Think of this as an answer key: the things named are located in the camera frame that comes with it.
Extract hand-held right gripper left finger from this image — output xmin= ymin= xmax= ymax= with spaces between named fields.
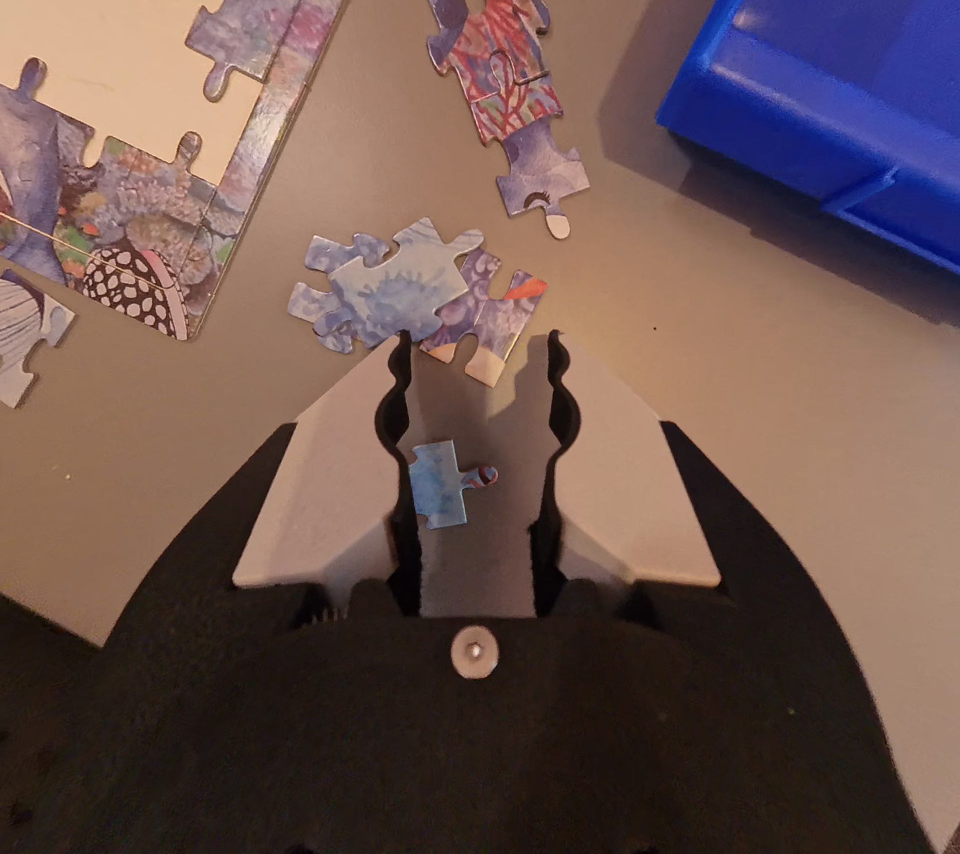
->
xmin=232 ymin=331 xmax=423 ymax=617

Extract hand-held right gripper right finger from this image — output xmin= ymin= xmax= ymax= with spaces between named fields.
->
xmin=527 ymin=330 xmax=723 ymax=617

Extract small blue puzzle piece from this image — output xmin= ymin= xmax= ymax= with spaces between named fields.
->
xmin=410 ymin=439 xmax=499 ymax=532

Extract ocean jigsaw puzzle board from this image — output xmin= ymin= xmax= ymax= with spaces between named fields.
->
xmin=0 ymin=0 xmax=396 ymax=343

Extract pale blue purple puzzle piece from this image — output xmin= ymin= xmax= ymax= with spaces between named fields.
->
xmin=288 ymin=233 xmax=391 ymax=353

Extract light blue puzzle piece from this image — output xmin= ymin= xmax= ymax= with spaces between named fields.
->
xmin=327 ymin=216 xmax=486 ymax=350

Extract purple puzzle piece orange patch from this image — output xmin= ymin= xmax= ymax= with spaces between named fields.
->
xmin=418 ymin=249 xmax=549 ymax=390

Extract white blue striped puzzle piece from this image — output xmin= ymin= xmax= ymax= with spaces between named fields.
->
xmin=0 ymin=267 xmax=77 ymax=410

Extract joined pink coral puzzle pieces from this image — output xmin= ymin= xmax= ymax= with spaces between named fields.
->
xmin=426 ymin=0 xmax=591 ymax=242

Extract blue plastic bin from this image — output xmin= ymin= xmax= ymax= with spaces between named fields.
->
xmin=654 ymin=0 xmax=960 ymax=279

